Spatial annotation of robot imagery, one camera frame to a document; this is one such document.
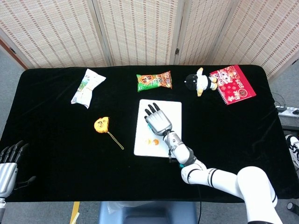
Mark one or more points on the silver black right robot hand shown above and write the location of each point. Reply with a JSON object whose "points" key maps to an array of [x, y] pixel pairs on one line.
{"points": [[158, 122]]}

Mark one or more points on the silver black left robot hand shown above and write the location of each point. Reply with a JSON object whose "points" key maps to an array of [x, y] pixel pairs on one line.
{"points": [[8, 177]]}

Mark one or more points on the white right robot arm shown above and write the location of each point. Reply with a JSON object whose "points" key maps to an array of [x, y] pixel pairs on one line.
{"points": [[222, 179]]}

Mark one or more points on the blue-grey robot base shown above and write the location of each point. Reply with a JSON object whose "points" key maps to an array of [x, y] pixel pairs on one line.
{"points": [[149, 213]]}

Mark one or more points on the white rectangular board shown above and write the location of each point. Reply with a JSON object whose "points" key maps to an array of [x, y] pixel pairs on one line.
{"points": [[172, 112]]}

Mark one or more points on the green orange snack bag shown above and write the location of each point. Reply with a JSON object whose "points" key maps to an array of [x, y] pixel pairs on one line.
{"points": [[154, 81]]}

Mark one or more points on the black white plush toy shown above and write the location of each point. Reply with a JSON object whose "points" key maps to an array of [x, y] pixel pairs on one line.
{"points": [[194, 81]]}

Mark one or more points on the black velvet tablecloth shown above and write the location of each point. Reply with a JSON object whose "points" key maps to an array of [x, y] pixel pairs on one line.
{"points": [[58, 151]]}

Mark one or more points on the yellow tape measure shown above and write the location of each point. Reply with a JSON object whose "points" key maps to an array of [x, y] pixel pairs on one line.
{"points": [[101, 124]]}

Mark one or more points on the yellow tape strip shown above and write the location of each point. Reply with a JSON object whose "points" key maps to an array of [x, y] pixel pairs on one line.
{"points": [[75, 210]]}

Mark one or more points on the white snack packet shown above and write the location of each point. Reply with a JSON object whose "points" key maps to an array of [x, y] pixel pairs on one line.
{"points": [[86, 88]]}

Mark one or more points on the red spiral notebook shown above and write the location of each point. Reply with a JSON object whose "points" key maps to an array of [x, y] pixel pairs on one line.
{"points": [[236, 86]]}

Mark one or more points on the woven bamboo folding screen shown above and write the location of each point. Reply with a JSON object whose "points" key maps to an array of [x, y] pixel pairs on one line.
{"points": [[140, 30]]}

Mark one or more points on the white power strip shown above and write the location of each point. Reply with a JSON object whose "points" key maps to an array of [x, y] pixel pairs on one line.
{"points": [[288, 112]]}

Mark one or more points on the black white sneaker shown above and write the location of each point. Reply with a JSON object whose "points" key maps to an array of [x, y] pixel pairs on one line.
{"points": [[294, 149]]}

